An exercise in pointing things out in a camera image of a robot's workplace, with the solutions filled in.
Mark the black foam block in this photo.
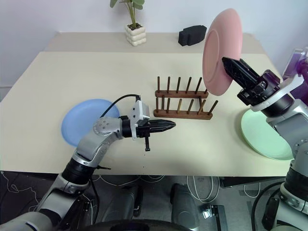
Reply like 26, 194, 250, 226
178, 24, 208, 47

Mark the green plate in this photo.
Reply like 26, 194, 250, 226
240, 108, 295, 161

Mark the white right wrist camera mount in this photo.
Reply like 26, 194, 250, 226
250, 74, 304, 112

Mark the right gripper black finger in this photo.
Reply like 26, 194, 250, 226
239, 58, 261, 83
221, 57, 260, 90

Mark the green leafy plant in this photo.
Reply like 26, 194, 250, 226
110, 0, 146, 29

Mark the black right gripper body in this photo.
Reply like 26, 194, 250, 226
237, 70, 282, 106

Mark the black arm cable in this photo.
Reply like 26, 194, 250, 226
251, 181, 288, 231
99, 94, 141, 119

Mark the dark rounded block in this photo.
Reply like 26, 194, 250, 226
170, 183, 201, 228
118, 184, 143, 218

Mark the black metal base plate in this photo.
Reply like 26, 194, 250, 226
203, 204, 229, 231

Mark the thin white floor cord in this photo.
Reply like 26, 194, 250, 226
0, 172, 40, 211

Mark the short white floor cable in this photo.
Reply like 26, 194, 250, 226
243, 181, 262, 198

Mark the blue plate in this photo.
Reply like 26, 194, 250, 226
60, 98, 121, 148

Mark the black table crossbar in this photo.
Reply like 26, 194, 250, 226
220, 176, 288, 189

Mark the white looped floor cable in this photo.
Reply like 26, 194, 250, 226
186, 175, 220, 203

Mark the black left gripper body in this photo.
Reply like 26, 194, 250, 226
135, 118, 152, 153

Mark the black rounded robot body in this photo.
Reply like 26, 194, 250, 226
81, 217, 220, 231

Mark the white bubble plant pot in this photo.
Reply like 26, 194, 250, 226
124, 23, 147, 47

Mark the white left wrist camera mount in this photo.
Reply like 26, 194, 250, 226
130, 100, 151, 141

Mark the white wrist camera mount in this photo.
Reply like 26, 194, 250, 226
130, 100, 151, 141
250, 74, 304, 112

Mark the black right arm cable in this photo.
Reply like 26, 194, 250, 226
251, 181, 288, 231

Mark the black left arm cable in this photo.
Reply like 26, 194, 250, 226
99, 94, 141, 119

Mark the wooden dish rack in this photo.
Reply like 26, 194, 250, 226
153, 76, 219, 121

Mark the purple translucent container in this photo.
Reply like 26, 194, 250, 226
282, 47, 308, 104

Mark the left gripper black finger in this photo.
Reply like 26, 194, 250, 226
149, 119, 177, 128
149, 126, 175, 135

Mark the pink plate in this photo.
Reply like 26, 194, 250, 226
202, 8, 244, 96

